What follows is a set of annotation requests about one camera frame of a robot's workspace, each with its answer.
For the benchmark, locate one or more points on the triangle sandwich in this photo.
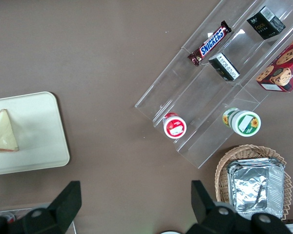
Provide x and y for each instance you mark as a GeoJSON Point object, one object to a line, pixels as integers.
{"type": "Point", "coordinates": [2, 134]}

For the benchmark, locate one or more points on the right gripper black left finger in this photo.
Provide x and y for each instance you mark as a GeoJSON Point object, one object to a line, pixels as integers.
{"type": "Point", "coordinates": [63, 207]}

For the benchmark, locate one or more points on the light wicker basket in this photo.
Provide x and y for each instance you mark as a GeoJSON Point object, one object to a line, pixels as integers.
{"type": "Point", "coordinates": [246, 152]}

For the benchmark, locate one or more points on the aluminium foil tray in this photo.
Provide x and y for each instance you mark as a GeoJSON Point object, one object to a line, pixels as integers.
{"type": "Point", "coordinates": [249, 187]}

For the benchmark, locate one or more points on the small black carton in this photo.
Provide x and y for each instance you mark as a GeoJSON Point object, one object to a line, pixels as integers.
{"type": "Point", "coordinates": [224, 67]}
{"type": "Point", "coordinates": [263, 24]}

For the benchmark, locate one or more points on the red lid white cup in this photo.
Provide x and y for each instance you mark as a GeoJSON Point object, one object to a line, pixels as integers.
{"type": "Point", "coordinates": [175, 126]}

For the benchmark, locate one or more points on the green lid white cup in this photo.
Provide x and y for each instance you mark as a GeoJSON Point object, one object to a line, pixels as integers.
{"type": "Point", "coordinates": [246, 123]}

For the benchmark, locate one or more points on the red cola bottle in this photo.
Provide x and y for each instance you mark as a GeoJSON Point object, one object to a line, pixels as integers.
{"type": "Point", "coordinates": [9, 218]}

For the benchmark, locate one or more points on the cream plastic tray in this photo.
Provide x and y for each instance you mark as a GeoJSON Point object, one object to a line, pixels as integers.
{"type": "Point", "coordinates": [39, 122]}

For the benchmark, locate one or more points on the red plaid cookie box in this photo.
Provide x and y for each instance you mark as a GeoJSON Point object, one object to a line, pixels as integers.
{"type": "Point", "coordinates": [288, 65]}

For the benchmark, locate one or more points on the clear acrylic stepped shelf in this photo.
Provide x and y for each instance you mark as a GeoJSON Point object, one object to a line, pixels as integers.
{"type": "Point", "coordinates": [185, 97]}

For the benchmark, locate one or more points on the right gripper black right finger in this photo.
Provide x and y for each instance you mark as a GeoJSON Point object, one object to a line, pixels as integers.
{"type": "Point", "coordinates": [210, 217]}

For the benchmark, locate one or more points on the snickers chocolate bar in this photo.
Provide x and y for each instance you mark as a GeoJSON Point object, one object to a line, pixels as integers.
{"type": "Point", "coordinates": [210, 44]}

